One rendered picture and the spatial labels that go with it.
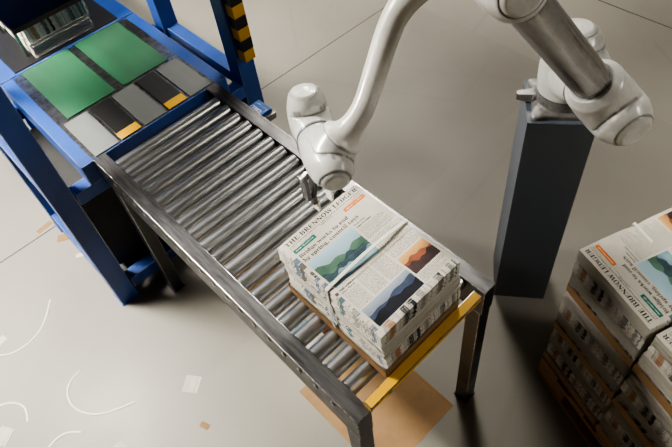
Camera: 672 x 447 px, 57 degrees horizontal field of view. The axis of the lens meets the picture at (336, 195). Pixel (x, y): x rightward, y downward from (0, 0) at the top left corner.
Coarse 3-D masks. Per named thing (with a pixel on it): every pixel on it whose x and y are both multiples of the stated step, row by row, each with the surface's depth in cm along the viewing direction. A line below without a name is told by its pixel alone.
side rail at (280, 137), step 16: (208, 96) 242; (224, 96) 235; (240, 112) 229; (256, 112) 228; (272, 128) 222; (288, 144) 216; (368, 192) 198; (432, 240) 184; (464, 272) 176; (480, 272) 176; (464, 288) 178; (480, 288) 172; (480, 304) 176
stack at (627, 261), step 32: (640, 224) 178; (608, 256) 172; (640, 256) 171; (576, 288) 185; (608, 288) 168; (640, 288) 164; (576, 320) 191; (608, 320) 175; (640, 320) 159; (608, 352) 182; (640, 352) 168; (576, 384) 209; (608, 384) 188; (640, 384) 171; (576, 416) 223; (608, 416) 197; (640, 416) 179
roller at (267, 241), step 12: (324, 192) 200; (336, 192) 202; (312, 204) 198; (324, 204) 200; (288, 216) 195; (300, 216) 196; (276, 228) 193; (288, 228) 194; (264, 240) 190; (276, 240) 192; (240, 252) 189; (252, 252) 188; (264, 252) 190; (228, 264) 186; (240, 264) 186
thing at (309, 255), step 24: (360, 192) 168; (336, 216) 164; (360, 216) 163; (384, 216) 163; (288, 240) 161; (312, 240) 160; (336, 240) 159; (360, 240) 159; (288, 264) 161; (312, 264) 155; (336, 264) 155; (312, 288) 159
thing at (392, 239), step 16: (368, 240) 158; (384, 240) 158; (352, 256) 156; (368, 256) 155; (336, 272) 153; (352, 272) 153; (320, 288) 153; (336, 288) 150; (336, 304) 151; (336, 320) 162
